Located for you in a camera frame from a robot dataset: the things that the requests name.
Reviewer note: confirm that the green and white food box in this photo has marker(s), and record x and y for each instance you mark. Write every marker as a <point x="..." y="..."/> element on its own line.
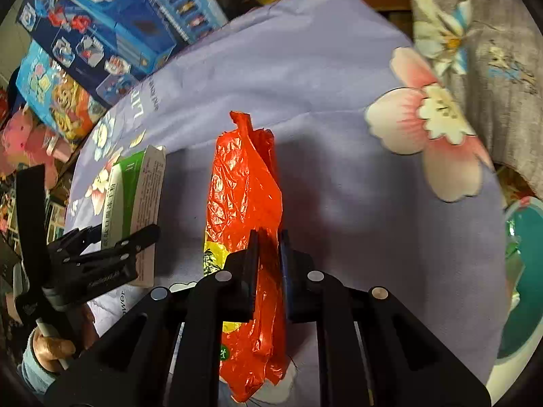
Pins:
<point x="144" y="195"/>

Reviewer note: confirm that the person's left hand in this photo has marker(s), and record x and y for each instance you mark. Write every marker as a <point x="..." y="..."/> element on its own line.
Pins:
<point x="49" y="347"/>

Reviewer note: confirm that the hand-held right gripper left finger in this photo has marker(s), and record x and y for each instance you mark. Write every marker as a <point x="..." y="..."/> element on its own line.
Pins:
<point x="244" y="280"/>

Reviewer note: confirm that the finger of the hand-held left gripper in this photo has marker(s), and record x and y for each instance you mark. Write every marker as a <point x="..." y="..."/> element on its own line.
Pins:
<point x="82" y="236"/>
<point x="127" y="246"/>

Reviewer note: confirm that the light blue toy box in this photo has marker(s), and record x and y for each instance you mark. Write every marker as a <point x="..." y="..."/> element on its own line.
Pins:
<point x="55" y="93"/>

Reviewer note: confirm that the red plastic packet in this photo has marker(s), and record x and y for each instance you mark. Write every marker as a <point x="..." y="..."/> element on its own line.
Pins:
<point x="242" y="186"/>

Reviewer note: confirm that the dark blue toy box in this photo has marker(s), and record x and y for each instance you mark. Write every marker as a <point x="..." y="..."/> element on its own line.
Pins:
<point x="106" y="29"/>

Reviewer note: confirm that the person's left forearm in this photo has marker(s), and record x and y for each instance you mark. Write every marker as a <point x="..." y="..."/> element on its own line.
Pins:
<point x="34" y="373"/>

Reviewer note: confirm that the pink toy box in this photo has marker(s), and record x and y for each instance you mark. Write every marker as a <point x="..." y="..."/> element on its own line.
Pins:
<point x="29" y="140"/>

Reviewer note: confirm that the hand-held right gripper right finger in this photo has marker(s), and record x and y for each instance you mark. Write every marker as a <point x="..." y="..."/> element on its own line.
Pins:
<point x="285" y="263"/>

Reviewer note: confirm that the grey floral cloth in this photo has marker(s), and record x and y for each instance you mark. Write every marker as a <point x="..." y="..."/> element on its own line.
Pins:
<point x="500" y="29"/>

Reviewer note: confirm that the teal plastic bin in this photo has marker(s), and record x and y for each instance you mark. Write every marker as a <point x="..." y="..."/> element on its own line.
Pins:
<point x="526" y="296"/>

